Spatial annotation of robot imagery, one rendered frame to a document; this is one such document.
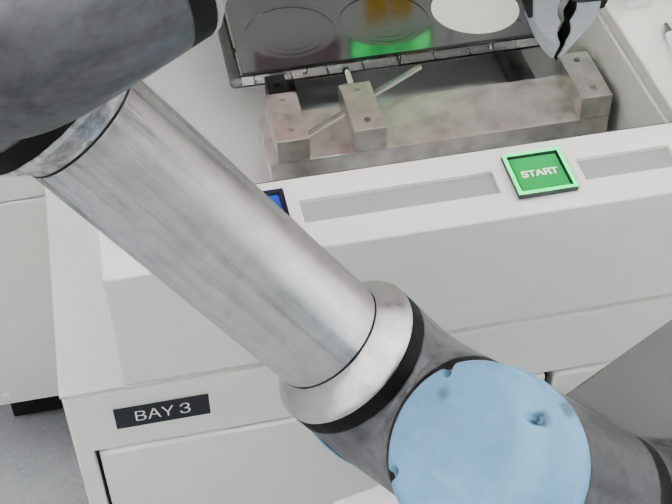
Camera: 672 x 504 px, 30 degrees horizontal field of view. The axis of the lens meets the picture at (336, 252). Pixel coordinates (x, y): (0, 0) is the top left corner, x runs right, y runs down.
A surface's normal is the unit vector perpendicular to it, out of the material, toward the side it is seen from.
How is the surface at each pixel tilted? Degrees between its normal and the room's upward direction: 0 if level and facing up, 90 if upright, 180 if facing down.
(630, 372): 46
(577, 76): 0
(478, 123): 0
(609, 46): 90
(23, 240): 90
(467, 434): 42
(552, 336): 90
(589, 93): 0
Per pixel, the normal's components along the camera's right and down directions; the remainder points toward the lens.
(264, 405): 0.21, 0.69
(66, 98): 0.26, 0.86
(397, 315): 0.13, -0.72
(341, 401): -0.44, 0.10
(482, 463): -0.65, -0.38
